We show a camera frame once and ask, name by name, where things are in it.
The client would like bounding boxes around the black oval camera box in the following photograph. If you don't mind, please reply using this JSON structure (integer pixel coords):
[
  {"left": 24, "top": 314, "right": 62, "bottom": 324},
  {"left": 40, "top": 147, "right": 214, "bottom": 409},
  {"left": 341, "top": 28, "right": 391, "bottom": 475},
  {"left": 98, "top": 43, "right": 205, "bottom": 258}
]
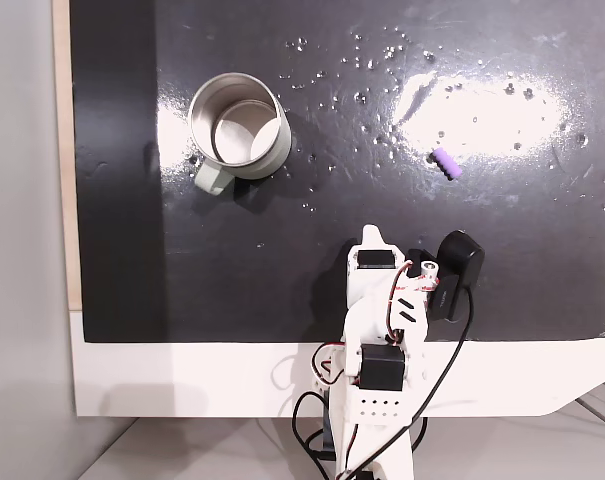
[{"left": 428, "top": 229, "right": 487, "bottom": 324}]

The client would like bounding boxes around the purple ribbed pen grip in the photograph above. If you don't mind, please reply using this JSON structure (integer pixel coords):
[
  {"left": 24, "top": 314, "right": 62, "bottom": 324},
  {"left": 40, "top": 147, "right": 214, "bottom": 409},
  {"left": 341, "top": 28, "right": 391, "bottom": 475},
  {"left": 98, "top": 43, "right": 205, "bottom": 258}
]
[{"left": 430, "top": 147, "right": 463, "bottom": 180}]

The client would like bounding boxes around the black table mat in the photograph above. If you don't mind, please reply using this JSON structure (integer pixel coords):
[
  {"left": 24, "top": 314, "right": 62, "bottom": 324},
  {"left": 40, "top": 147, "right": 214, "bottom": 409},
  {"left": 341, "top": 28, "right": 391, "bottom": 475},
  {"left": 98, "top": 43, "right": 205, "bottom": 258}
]
[{"left": 69, "top": 0, "right": 605, "bottom": 345}]

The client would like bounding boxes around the metal cup with pale handle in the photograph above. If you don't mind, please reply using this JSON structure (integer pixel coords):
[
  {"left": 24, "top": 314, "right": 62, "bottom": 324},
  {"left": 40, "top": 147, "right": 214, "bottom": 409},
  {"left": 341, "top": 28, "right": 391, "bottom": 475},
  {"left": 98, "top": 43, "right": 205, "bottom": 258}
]
[{"left": 187, "top": 72, "right": 292, "bottom": 197}]

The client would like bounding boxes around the red white wrist servo cable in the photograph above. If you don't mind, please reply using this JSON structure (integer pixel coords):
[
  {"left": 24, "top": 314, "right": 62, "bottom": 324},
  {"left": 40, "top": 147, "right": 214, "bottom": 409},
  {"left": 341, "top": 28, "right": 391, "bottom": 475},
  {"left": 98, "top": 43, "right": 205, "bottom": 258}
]
[{"left": 309, "top": 342, "right": 346, "bottom": 389}]

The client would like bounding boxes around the light wooden board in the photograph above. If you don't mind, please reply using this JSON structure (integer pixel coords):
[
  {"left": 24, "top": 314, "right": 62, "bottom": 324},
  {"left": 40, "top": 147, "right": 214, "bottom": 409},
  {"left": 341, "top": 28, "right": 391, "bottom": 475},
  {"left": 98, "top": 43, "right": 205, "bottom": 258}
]
[{"left": 51, "top": 0, "right": 86, "bottom": 314}]

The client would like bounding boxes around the red white gripper servo cable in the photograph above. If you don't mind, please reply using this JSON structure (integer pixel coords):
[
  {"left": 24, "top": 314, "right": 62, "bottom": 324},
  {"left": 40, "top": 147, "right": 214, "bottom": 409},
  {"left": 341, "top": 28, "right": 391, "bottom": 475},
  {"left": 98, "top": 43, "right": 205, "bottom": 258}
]
[{"left": 387, "top": 260, "right": 439, "bottom": 346}]

